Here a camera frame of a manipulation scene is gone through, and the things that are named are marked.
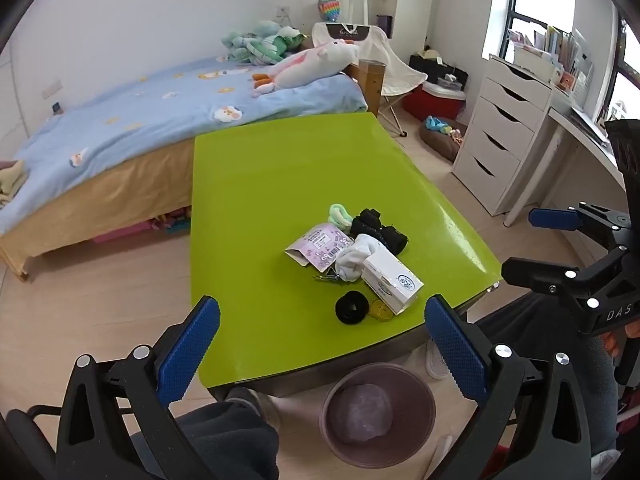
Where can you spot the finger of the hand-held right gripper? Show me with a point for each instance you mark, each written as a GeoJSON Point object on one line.
{"type": "Point", "coordinates": [535, 272]}
{"type": "Point", "coordinates": [552, 217]}

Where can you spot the white pink plush toy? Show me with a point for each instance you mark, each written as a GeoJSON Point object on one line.
{"type": "Point", "coordinates": [305, 67]}

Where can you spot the person's right leg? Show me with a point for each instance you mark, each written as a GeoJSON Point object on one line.
{"type": "Point", "coordinates": [545, 330]}

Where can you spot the green table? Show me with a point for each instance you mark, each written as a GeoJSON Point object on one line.
{"type": "Point", "coordinates": [300, 175]}

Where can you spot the pink printed packet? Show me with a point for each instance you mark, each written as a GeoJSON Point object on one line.
{"type": "Point", "coordinates": [317, 246]}

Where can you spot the small dark wall device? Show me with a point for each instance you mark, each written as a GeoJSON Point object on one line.
{"type": "Point", "coordinates": [56, 108]}

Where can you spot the white slipper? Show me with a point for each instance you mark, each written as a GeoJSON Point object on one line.
{"type": "Point", "coordinates": [435, 360]}

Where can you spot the white sock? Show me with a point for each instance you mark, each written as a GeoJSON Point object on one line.
{"type": "Point", "coordinates": [352, 259]}

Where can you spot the blue printed blanket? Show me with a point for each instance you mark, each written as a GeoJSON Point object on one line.
{"type": "Point", "coordinates": [150, 110]}

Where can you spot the beige folded blanket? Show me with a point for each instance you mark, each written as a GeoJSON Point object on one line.
{"type": "Point", "coordinates": [12, 180]}

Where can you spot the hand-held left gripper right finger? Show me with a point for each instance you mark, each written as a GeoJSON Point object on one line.
{"type": "Point", "coordinates": [455, 350]}

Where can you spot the black bag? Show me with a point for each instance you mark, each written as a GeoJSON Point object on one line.
{"type": "Point", "coordinates": [430, 67]}

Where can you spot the rainbow bag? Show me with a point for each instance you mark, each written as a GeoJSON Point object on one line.
{"type": "Point", "coordinates": [329, 10]}

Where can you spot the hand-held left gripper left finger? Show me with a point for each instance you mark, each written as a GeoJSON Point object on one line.
{"type": "Point", "coordinates": [190, 345]}

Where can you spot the blue green toy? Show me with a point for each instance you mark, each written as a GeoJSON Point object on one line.
{"type": "Point", "coordinates": [436, 124]}

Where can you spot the white wall switch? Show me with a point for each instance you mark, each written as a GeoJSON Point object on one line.
{"type": "Point", "coordinates": [52, 89]}

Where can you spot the white drawer cabinet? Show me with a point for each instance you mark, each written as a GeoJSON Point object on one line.
{"type": "Point", "coordinates": [500, 125]}

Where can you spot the yellow round lid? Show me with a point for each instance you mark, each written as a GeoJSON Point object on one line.
{"type": "Point", "coordinates": [381, 312]}

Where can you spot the white cardboard box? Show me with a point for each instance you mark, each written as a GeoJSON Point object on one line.
{"type": "Point", "coordinates": [390, 280]}

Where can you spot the white desk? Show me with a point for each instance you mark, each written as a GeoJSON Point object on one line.
{"type": "Point", "coordinates": [575, 140]}

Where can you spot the pink storage box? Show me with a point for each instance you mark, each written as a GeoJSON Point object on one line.
{"type": "Point", "coordinates": [125, 232]}

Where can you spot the green plush toy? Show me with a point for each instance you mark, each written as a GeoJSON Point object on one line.
{"type": "Point", "coordinates": [255, 45]}

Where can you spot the wooden bed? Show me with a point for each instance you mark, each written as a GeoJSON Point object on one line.
{"type": "Point", "coordinates": [100, 195]}

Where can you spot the person's left leg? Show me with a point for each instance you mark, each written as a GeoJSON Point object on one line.
{"type": "Point", "coordinates": [225, 435]}

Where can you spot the row of books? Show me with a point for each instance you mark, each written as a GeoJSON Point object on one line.
{"type": "Point", "coordinates": [555, 50]}

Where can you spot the red cloth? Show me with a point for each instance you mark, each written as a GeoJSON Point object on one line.
{"type": "Point", "coordinates": [500, 465]}

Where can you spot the mauve plastic waste bin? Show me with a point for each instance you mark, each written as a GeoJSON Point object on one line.
{"type": "Point", "coordinates": [340, 440]}

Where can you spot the teal binder clip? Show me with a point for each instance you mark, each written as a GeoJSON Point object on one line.
{"type": "Point", "coordinates": [330, 276]}

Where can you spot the black hair scrunchie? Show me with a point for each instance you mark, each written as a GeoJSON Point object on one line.
{"type": "Point", "coordinates": [341, 311]}

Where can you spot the white wall socket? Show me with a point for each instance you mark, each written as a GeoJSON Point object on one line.
{"type": "Point", "coordinates": [284, 10]}

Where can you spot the red storage box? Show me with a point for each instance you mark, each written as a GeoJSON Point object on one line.
{"type": "Point", "coordinates": [430, 105]}

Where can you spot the black sock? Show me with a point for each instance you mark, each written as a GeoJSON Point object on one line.
{"type": "Point", "coordinates": [393, 241]}
{"type": "Point", "coordinates": [366, 220]}

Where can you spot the cream folding chair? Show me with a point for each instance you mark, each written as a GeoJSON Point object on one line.
{"type": "Point", "coordinates": [395, 72]}

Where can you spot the brown pet bed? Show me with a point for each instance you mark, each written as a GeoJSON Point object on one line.
{"type": "Point", "coordinates": [440, 145]}

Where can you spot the person's leg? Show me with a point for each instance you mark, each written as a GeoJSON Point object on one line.
{"type": "Point", "coordinates": [545, 330]}
{"type": "Point", "coordinates": [225, 435]}

